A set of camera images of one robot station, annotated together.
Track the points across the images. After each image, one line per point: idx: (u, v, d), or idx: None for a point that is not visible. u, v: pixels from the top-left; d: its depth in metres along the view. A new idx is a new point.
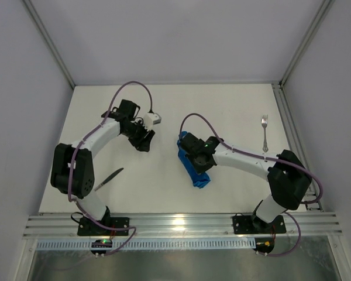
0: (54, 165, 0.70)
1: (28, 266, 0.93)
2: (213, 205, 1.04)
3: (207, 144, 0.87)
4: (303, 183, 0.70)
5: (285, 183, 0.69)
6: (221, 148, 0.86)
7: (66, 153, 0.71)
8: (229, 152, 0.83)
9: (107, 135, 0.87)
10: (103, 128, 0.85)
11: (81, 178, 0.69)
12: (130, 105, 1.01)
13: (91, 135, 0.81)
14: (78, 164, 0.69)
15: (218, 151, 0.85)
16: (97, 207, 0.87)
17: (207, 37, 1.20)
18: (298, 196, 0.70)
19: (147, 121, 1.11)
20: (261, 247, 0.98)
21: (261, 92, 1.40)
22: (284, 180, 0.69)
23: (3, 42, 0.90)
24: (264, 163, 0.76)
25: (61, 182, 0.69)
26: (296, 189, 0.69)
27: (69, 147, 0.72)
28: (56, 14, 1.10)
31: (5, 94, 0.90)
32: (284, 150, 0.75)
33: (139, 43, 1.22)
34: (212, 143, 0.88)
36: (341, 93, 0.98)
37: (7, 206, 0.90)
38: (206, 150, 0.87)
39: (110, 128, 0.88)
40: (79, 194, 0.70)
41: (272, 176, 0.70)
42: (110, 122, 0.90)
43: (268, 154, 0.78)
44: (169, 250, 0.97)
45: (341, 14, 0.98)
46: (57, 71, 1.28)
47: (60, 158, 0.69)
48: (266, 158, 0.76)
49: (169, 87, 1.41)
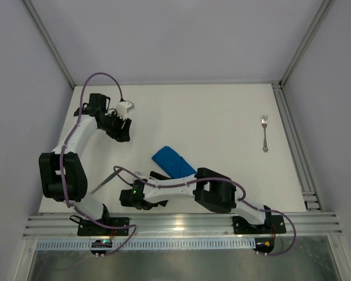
0: (43, 176, 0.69)
1: (28, 266, 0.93)
2: None
3: (136, 191, 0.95)
4: (226, 188, 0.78)
5: (211, 198, 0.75)
6: (148, 189, 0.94)
7: (52, 161, 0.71)
8: (156, 190, 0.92)
9: (87, 133, 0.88)
10: (80, 127, 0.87)
11: (75, 182, 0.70)
12: (98, 98, 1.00)
13: (71, 136, 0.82)
14: (69, 169, 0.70)
15: (147, 193, 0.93)
16: (95, 208, 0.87)
17: (206, 36, 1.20)
18: (227, 201, 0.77)
19: (121, 110, 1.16)
20: (261, 247, 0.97)
21: (261, 92, 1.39)
22: (208, 194, 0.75)
23: (3, 42, 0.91)
24: (187, 188, 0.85)
25: (56, 189, 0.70)
26: (223, 196, 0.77)
27: (54, 155, 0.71)
28: (55, 14, 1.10)
31: (4, 93, 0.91)
32: (198, 169, 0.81)
33: (137, 43, 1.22)
34: (138, 187, 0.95)
36: (342, 93, 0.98)
37: (7, 205, 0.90)
38: (137, 196, 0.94)
39: (87, 124, 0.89)
40: (77, 196, 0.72)
41: (199, 198, 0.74)
42: (85, 119, 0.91)
43: (186, 178, 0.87)
44: (169, 250, 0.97)
45: (342, 13, 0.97)
46: (56, 70, 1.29)
47: (48, 168, 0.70)
48: (186, 183, 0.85)
49: (168, 87, 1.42)
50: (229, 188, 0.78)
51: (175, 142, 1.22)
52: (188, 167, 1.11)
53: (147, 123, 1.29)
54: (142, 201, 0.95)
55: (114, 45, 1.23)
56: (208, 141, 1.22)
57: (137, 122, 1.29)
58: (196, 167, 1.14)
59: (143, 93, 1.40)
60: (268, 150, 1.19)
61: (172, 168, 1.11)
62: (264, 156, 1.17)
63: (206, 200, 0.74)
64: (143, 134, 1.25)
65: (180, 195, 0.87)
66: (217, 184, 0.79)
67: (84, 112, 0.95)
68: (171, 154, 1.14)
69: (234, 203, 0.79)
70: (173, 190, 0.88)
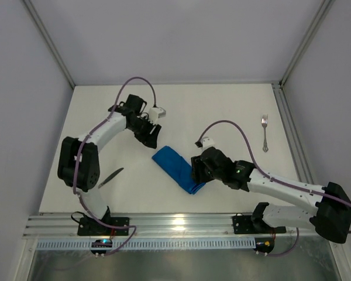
0: (61, 158, 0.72)
1: (28, 266, 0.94)
2: (213, 205, 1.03)
3: (240, 170, 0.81)
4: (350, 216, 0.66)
5: (336, 219, 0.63)
6: (255, 174, 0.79)
7: (73, 146, 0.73)
8: (267, 181, 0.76)
9: (113, 129, 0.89)
10: (109, 123, 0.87)
11: (86, 171, 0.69)
12: (137, 100, 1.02)
13: (98, 129, 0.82)
14: (85, 157, 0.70)
15: (253, 179, 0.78)
16: (99, 205, 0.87)
17: (206, 36, 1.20)
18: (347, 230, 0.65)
19: (152, 116, 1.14)
20: (261, 247, 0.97)
21: (261, 92, 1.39)
22: (334, 214, 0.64)
23: (3, 42, 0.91)
24: (310, 196, 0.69)
25: (67, 174, 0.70)
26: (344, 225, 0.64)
27: (76, 141, 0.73)
28: (55, 14, 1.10)
31: (4, 93, 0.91)
32: (330, 183, 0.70)
33: (138, 43, 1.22)
34: (244, 168, 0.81)
36: (342, 92, 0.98)
37: (7, 205, 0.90)
38: (238, 175, 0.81)
39: (117, 122, 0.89)
40: (84, 186, 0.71)
41: (322, 213, 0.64)
42: (117, 117, 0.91)
43: (312, 186, 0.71)
44: (169, 250, 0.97)
45: (341, 13, 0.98)
46: (56, 70, 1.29)
47: (68, 152, 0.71)
48: (312, 192, 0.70)
49: (168, 87, 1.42)
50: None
51: (175, 142, 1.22)
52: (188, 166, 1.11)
53: None
54: (241, 183, 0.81)
55: (114, 45, 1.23)
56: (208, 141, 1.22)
57: None
58: None
59: (143, 93, 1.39)
60: (268, 150, 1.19)
61: (172, 168, 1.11)
62: (264, 157, 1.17)
63: (331, 220, 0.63)
64: None
65: (295, 200, 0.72)
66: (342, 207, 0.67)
67: (117, 110, 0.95)
68: (170, 155, 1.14)
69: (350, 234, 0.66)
70: (291, 192, 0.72)
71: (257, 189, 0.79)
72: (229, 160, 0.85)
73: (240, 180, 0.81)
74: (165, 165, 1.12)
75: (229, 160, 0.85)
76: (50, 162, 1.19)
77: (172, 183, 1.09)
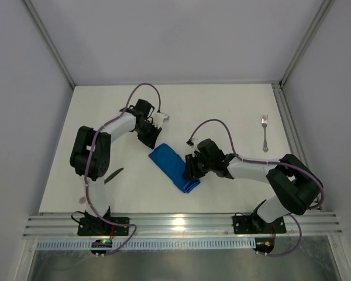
0: (75, 144, 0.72)
1: (28, 266, 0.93)
2: (213, 205, 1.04)
3: (224, 160, 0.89)
4: (311, 188, 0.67)
5: (286, 184, 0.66)
6: (234, 160, 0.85)
7: (88, 136, 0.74)
8: (240, 163, 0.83)
9: (126, 125, 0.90)
10: (122, 119, 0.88)
11: (98, 161, 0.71)
12: (145, 104, 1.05)
13: (112, 122, 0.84)
14: (99, 146, 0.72)
15: (231, 163, 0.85)
16: (101, 201, 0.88)
17: (206, 36, 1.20)
18: (303, 198, 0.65)
19: (157, 120, 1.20)
20: (261, 247, 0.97)
21: (261, 92, 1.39)
22: (285, 180, 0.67)
23: (3, 42, 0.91)
24: (267, 167, 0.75)
25: (80, 161, 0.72)
26: (299, 192, 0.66)
27: (91, 131, 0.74)
28: (55, 14, 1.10)
31: (4, 93, 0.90)
32: (288, 154, 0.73)
33: (138, 43, 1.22)
34: (227, 158, 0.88)
36: (342, 93, 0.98)
37: (7, 205, 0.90)
38: (223, 164, 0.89)
39: (129, 119, 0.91)
40: (95, 175, 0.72)
41: (272, 176, 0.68)
42: (127, 116, 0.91)
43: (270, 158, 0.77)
44: (169, 250, 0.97)
45: (341, 13, 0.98)
46: (56, 70, 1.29)
47: (82, 140, 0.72)
48: (268, 163, 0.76)
49: (168, 87, 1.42)
50: (310, 187, 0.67)
51: (175, 141, 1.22)
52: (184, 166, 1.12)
53: None
54: (226, 172, 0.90)
55: (114, 45, 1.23)
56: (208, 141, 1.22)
57: None
58: None
59: (143, 93, 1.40)
60: (268, 150, 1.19)
61: (169, 167, 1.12)
62: (264, 156, 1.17)
63: (279, 182, 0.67)
64: None
65: (259, 174, 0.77)
66: (303, 179, 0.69)
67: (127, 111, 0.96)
68: (168, 153, 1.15)
69: (308, 203, 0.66)
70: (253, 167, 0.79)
71: (235, 172, 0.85)
72: (219, 153, 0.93)
73: (224, 169, 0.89)
74: (162, 163, 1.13)
75: (219, 152, 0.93)
76: (50, 162, 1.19)
77: (170, 183, 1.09)
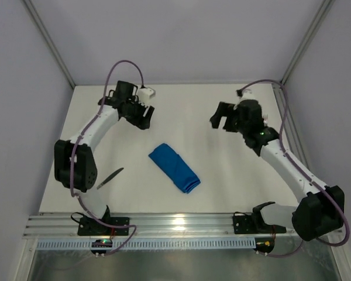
0: (55, 161, 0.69)
1: (28, 266, 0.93)
2: (213, 205, 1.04)
3: (264, 133, 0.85)
4: (332, 227, 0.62)
5: (316, 215, 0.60)
6: (273, 144, 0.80)
7: (66, 149, 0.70)
8: (279, 153, 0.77)
9: (106, 123, 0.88)
10: (100, 118, 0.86)
11: (83, 172, 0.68)
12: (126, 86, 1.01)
13: (90, 125, 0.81)
14: (79, 158, 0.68)
15: (271, 146, 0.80)
16: (98, 205, 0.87)
17: (207, 36, 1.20)
18: (318, 232, 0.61)
19: (143, 98, 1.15)
20: (262, 247, 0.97)
21: (261, 92, 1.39)
22: (318, 211, 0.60)
23: (3, 42, 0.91)
24: (308, 184, 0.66)
25: (64, 176, 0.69)
26: (320, 226, 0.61)
27: (68, 144, 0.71)
28: (55, 14, 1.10)
31: (5, 93, 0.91)
32: (337, 185, 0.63)
33: (138, 43, 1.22)
34: (269, 134, 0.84)
36: (342, 92, 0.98)
37: (8, 205, 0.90)
38: (260, 137, 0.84)
39: (108, 117, 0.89)
40: (83, 187, 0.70)
41: (308, 202, 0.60)
42: (106, 110, 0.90)
43: (317, 178, 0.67)
44: (169, 250, 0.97)
45: (341, 13, 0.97)
46: (56, 70, 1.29)
47: (62, 155, 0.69)
48: (312, 181, 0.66)
49: (168, 87, 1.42)
50: (333, 226, 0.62)
51: (175, 141, 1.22)
52: (183, 165, 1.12)
53: None
54: (256, 145, 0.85)
55: (114, 45, 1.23)
56: (208, 141, 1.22)
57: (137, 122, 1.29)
58: (197, 167, 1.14)
59: None
60: None
61: (169, 167, 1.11)
62: None
63: (310, 212, 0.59)
64: (143, 134, 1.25)
65: (292, 181, 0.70)
66: (330, 213, 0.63)
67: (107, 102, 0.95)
68: (167, 153, 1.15)
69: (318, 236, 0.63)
70: (293, 172, 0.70)
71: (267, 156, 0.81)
72: (262, 124, 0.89)
73: (257, 140, 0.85)
74: (162, 163, 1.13)
75: (262, 124, 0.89)
76: (50, 161, 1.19)
77: (169, 182, 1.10)
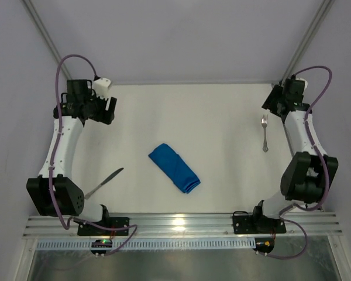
0: (34, 201, 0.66)
1: (27, 266, 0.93)
2: (212, 205, 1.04)
3: (297, 105, 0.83)
4: (312, 194, 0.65)
5: (301, 171, 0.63)
6: (299, 113, 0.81)
7: (42, 185, 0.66)
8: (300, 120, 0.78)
9: (72, 137, 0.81)
10: (64, 136, 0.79)
11: (70, 202, 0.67)
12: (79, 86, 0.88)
13: (57, 149, 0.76)
14: (59, 193, 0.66)
15: (296, 113, 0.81)
16: (95, 211, 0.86)
17: (206, 37, 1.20)
18: (296, 189, 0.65)
19: (102, 91, 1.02)
20: (261, 247, 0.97)
21: (261, 93, 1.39)
22: (305, 169, 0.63)
23: (3, 42, 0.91)
24: (309, 147, 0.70)
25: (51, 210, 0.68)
26: (300, 185, 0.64)
27: (41, 180, 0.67)
28: (55, 14, 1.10)
31: (4, 93, 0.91)
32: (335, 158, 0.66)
33: (138, 43, 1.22)
34: (300, 106, 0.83)
36: (343, 92, 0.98)
37: (7, 205, 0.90)
38: (291, 105, 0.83)
39: (71, 130, 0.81)
40: (75, 213, 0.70)
41: (299, 156, 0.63)
42: (67, 123, 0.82)
43: (321, 147, 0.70)
44: (169, 250, 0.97)
45: (342, 13, 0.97)
46: (56, 70, 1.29)
47: (39, 195, 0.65)
48: (314, 146, 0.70)
49: (168, 88, 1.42)
50: (313, 192, 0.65)
51: (175, 141, 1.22)
52: (183, 165, 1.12)
53: (147, 123, 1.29)
54: (285, 112, 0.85)
55: (114, 45, 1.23)
56: (208, 141, 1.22)
57: (137, 122, 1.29)
58: (197, 167, 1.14)
59: (143, 93, 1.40)
60: (268, 150, 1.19)
61: (169, 167, 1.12)
62: (264, 157, 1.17)
63: (297, 165, 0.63)
64: (143, 134, 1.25)
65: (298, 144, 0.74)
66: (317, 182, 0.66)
67: (64, 112, 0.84)
68: (167, 153, 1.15)
69: (294, 198, 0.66)
70: (302, 135, 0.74)
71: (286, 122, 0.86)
72: (299, 96, 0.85)
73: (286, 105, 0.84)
74: (161, 163, 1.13)
75: (299, 96, 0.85)
76: None
77: (170, 183, 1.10)
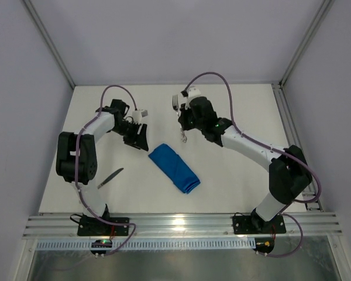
0: (58, 152, 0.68)
1: (27, 266, 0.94)
2: (213, 205, 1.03)
3: (219, 125, 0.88)
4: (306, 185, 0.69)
5: (285, 173, 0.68)
6: (230, 130, 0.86)
7: (69, 141, 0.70)
8: (237, 136, 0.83)
9: (106, 124, 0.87)
10: (100, 119, 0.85)
11: (86, 161, 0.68)
12: (120, 103, 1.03)
13: (92, 123, 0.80)
14: (83, 149, 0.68)
15: (227, 133, 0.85)
16: (97, 203, 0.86)
17: (206, 37, 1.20)
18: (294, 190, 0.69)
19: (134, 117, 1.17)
20: (261, 247, 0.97)
21: (261, 93, 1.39)
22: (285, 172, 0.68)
23: (3, 42, 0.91)
24: (269, 153, 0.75)
25: (66, 167, 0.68)
26: (294, 184, 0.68)
27: (72, 135, 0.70)
28: (56, 14, 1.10)
31: (4, 93, 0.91)
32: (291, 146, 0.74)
33: (138, 43, 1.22)
34: (223, 124, 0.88)
36: (343, 93, 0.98)
37: (8, 205, 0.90)
38: (217, 130, 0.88)
39: (107, 119, 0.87)
40: (85, 178, 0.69)
41: (274, 167, 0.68)
42: (106, 114, 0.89)
43: (275, 144, 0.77)
44: (169, 250, 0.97)
45: (342, 13, 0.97)
46: (55, 70, 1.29)
47: (65, 147, 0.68)
48: (272, 149, 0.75)
49: (168, 87, 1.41)
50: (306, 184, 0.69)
51: (175, 142, 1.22)
52: (183, 165, 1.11)
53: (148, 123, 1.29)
54: (216, 137, 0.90)
55: (114, 45, 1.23)
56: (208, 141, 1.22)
57: None
58: (196, 167, 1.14)
59: (143, 92, 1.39)
60: None
61: (168, 168, 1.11)
62: None
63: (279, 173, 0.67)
64: None
65: (258, 156, 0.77)
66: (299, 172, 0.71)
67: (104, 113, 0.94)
68: (168, 153, 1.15)
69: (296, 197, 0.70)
70: (254, 146, 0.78)
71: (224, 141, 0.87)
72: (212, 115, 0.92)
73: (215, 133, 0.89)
74: (161, 163, 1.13)
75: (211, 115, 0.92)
76: (50, 162, 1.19)
77: (169, 183, 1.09)
